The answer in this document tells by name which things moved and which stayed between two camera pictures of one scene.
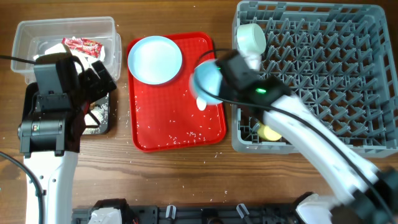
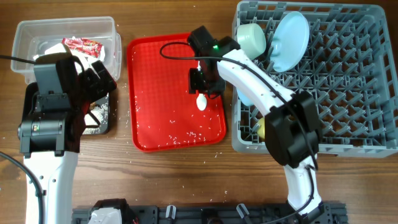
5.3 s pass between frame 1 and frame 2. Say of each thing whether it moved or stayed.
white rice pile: stayed
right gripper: moved
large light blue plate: moved
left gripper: stayed
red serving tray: stayed
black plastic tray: stayed
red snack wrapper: stayed
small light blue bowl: moved
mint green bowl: stayed
